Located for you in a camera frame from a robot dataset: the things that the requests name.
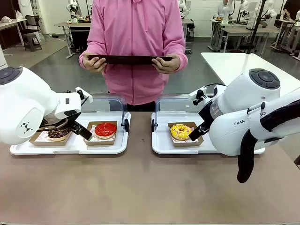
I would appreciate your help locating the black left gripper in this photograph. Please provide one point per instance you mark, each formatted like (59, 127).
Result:
(68, 122)

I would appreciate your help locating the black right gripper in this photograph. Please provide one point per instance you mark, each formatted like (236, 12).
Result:
(206, 114)

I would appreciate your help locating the yellow sprinkled donut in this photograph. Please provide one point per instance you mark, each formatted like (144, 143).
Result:
(180, 132)

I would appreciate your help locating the black serving tray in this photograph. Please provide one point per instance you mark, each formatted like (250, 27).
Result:
(131, 59)

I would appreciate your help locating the pink sleeved left forearm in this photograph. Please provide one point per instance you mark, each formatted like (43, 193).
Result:
(178, 47)

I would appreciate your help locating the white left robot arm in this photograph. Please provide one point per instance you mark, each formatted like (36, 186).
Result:
(25, 105)

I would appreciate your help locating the pink sleeved right forearm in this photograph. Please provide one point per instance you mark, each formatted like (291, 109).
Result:
(93, 48)

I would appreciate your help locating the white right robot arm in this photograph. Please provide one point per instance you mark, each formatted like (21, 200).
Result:
(243, 105)

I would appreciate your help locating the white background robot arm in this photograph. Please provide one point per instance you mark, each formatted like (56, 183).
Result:
(234, 9)

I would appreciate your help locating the red glazed donut in box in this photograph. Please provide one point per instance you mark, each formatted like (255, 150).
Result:
(100, 141)

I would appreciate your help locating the chocolate donut with sprinkles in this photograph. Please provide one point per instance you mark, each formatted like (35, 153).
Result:
(58, 135)

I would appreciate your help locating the chocolate donut in box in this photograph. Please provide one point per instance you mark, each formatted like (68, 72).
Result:
(47, 142)

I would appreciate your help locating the background person in dark clothes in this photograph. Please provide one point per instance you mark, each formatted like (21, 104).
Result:
(291, 8)

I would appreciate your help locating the person's right hand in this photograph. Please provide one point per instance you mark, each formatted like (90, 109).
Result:
(93, 64)

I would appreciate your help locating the person's left hand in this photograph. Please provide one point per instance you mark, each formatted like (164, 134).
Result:
(166, 66)

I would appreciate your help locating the white plastic display tray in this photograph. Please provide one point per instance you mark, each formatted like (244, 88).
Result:
(103, 150)
(161, 143)

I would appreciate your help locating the clear plastic display lid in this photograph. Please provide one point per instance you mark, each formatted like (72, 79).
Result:
(168, 105)
(114, 105)

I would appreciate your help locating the black trousers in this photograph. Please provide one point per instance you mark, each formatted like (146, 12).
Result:
(140, 107)

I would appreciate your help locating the large white table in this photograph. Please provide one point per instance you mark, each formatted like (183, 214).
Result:
(225, 65)

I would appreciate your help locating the grey stool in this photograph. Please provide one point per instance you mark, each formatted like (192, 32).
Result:
(31, 38)

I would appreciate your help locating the wood top lab table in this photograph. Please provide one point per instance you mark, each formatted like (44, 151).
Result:
(70, 24)

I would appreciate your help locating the grey lab table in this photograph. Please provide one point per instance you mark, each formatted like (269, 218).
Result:
(243, 30)

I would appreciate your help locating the pink hoodie torso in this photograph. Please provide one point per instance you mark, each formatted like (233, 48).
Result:
(136, 30)

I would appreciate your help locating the black office chair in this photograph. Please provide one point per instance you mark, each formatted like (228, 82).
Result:
(32, 23)

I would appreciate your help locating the small white background robot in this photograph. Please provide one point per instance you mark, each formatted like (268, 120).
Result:
(72, 9)

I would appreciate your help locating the white topped side table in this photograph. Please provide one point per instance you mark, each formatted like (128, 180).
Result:
(11, 23)

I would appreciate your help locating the crumpled white bag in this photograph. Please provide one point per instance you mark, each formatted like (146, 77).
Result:
(5, 19)

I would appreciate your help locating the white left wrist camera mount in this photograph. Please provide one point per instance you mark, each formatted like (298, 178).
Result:
(85, 95)

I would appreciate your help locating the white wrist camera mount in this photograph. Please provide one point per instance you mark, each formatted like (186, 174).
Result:
(198, 92)
(85, 95)

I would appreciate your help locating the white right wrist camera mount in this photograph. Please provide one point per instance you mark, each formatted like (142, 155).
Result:
(198, 92)

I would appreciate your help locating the black camera stand pole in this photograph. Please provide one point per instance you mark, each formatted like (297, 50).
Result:
(256, 25)

